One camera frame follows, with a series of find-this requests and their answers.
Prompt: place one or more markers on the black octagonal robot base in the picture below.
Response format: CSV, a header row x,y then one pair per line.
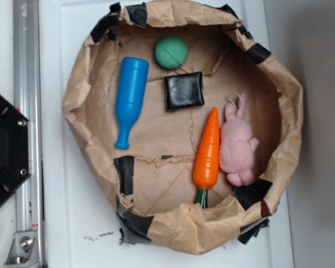
x,y
14,150

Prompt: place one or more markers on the black box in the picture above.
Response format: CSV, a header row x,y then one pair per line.
x,y
184,91

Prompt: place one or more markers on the orange plastic carrot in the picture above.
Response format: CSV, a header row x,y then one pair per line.
x,y
206,166

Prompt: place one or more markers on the brown paper bag bin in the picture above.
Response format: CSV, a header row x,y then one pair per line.
x,y
150,184

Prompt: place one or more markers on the pink plush bunny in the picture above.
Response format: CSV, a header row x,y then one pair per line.
x,y
236,156

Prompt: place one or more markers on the blue plastic bottle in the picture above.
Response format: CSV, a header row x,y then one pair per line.
x,y
130,96

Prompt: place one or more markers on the green rubber ball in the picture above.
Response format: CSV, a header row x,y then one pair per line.
x,y
171,52

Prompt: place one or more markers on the aluminium extrusion rail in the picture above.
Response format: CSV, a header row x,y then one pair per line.
x,y
26,81

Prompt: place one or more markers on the metal corner bracket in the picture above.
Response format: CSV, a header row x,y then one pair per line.
x,y
24,251

